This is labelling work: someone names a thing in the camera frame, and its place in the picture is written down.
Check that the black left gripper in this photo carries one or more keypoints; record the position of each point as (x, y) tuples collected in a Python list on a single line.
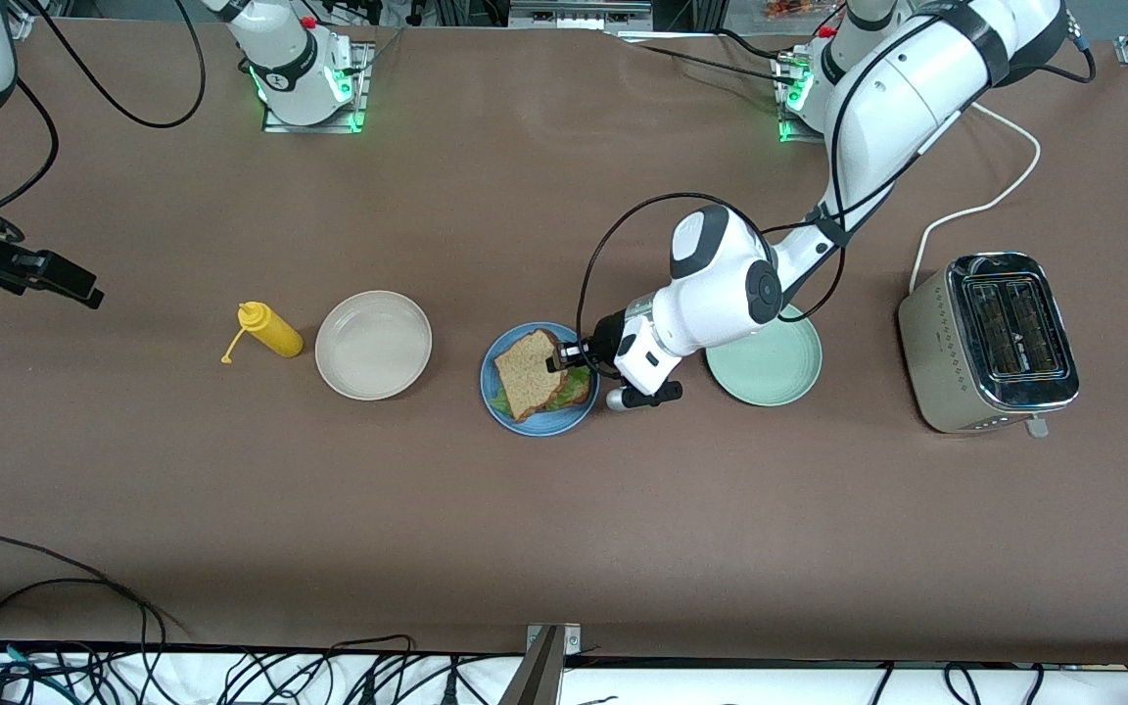
[(607, 344)]

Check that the brown bread slice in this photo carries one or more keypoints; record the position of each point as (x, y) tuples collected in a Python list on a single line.
[(525, 377), (574, 402)]

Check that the green lettuce leaf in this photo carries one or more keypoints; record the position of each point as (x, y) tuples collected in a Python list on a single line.
[(499, 401)]

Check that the yellow squeeze bottle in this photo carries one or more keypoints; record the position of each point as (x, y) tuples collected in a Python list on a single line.
[(275, 336)]

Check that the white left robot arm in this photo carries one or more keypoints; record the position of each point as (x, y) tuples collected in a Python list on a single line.
[(721, 284)]

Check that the blue round plate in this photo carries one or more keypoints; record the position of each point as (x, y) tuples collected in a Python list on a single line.
[(549, 427)]

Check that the pale green round plate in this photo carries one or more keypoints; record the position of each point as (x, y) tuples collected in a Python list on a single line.
[(770, 377)]

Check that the beige round plate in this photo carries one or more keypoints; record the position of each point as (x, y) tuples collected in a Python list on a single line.
[(373, 346)]

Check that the grey metal box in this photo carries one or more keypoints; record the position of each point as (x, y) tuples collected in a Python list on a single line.
[(579, 15)]

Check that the beige chrome toaster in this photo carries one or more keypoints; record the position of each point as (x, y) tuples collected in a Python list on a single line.
[(931, 362)]

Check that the orange snack pack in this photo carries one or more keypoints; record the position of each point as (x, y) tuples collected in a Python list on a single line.
[(789, 10)]

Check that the small metal table bracket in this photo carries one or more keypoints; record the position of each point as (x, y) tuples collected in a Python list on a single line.
[(572, 638)]

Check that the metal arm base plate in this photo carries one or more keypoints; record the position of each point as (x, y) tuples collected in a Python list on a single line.
[(365, 88), (799, 140)]

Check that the dark grey metal post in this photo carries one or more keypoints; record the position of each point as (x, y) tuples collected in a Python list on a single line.
[(535, 681)]

